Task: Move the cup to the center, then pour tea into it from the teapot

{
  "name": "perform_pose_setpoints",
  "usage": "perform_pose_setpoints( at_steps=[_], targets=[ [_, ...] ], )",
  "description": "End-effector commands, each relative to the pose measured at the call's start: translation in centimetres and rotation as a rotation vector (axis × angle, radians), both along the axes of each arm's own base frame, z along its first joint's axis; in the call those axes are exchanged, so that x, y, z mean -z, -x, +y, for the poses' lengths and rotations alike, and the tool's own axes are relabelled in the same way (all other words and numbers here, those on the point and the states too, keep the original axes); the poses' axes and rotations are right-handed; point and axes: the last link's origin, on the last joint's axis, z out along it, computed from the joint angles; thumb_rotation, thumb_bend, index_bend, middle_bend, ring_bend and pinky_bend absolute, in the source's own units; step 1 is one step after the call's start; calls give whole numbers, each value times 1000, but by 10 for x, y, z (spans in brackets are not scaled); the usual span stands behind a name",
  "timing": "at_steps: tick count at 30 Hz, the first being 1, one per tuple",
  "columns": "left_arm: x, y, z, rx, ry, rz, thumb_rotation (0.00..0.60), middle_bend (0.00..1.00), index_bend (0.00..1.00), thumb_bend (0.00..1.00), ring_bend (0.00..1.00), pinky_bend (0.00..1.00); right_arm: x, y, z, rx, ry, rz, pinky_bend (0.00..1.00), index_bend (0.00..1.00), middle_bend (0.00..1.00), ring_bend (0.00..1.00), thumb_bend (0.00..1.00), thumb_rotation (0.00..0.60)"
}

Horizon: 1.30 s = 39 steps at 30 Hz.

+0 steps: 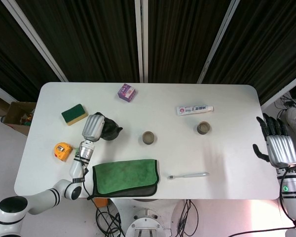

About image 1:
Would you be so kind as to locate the black teapot with lid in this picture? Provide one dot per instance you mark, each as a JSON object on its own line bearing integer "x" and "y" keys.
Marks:
{"x": 111, "y": 133}

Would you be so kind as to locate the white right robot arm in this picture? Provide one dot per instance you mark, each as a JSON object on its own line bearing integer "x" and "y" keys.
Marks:
{"x": 293, "y": 197}

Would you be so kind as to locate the white upright frame post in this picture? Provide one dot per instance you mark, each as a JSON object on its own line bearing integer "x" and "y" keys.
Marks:
{"x": 145, "y": 39}
{"x": 138, "y": 39}

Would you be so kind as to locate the white toothpaste tube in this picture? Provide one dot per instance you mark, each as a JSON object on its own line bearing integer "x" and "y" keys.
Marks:
{"x": 195, "y": 109}

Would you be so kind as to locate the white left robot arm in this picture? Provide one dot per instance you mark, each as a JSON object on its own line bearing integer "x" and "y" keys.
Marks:
{"x": 39, "y": 200}

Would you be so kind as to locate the small orange block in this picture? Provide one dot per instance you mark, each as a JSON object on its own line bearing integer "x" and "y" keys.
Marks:
{"x": 100, "y": 203}

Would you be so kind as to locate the small purple carton box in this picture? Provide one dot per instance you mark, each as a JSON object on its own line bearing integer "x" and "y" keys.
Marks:
{"x": 126, "y": 93}

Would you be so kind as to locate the green foam cube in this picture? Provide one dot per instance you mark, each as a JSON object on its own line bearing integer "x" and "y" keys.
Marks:
{"x": 76, "y": 151}

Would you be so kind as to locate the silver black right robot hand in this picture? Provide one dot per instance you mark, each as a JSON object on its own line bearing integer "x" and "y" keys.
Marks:
{"x": 281, "y": 150}

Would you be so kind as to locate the brown cardboard box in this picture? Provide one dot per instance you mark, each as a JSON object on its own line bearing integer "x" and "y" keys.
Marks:
{"x": 13, "y": 116}

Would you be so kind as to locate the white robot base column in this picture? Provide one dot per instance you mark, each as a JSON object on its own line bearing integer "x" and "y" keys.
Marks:
{"x": 148, "y": 222}

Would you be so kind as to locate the black pleated curtain panel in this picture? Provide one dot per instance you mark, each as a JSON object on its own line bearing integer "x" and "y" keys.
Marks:
{"x": 88, "y": 39}
{"x": 12, "y": 56}
{"x": 182, "y": 39}
{"x": 266, "y": 44}

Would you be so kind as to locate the yellow tape measure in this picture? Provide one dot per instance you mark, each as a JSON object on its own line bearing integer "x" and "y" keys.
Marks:
{"x": 61, "y": 150}

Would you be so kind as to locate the white background machine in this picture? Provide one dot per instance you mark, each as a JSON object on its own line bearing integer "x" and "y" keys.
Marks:
{"x": 293, "y": 118}

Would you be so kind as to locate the pale grey toothbrush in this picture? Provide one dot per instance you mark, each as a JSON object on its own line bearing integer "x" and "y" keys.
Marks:
{"x": 192, "y": 174}

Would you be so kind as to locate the white slanted frame post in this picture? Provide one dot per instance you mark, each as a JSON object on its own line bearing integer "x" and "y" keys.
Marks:
{"x": 283, "y": 90}
{"x": 217, "y": 42}
{"x": 39, "y": 42}

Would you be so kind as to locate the green grey microfibre towel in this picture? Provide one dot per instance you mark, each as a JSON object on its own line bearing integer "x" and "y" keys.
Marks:
{"x": 125, "y": 175}

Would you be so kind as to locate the small brown cup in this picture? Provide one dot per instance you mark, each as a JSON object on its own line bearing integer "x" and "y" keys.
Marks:
{"x": 148, "y": 138}
{"x": 203, "y": 128}

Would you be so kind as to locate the green yellow scouring sponge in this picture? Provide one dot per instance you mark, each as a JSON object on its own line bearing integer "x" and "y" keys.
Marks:
{"x": 74, "y": 114}

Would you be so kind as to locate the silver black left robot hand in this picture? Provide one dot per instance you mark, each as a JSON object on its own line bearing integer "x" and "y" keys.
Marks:
{"x": 93, "y": 128}

